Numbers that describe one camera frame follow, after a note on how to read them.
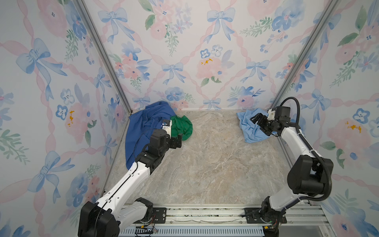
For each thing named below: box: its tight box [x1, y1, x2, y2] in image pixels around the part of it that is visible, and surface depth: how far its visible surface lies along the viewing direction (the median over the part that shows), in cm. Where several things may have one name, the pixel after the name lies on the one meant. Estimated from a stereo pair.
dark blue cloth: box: [125, 101, 176, 170], surface depth 111 cm
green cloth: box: [170, 115, 193, 141], surface depth 108 cm
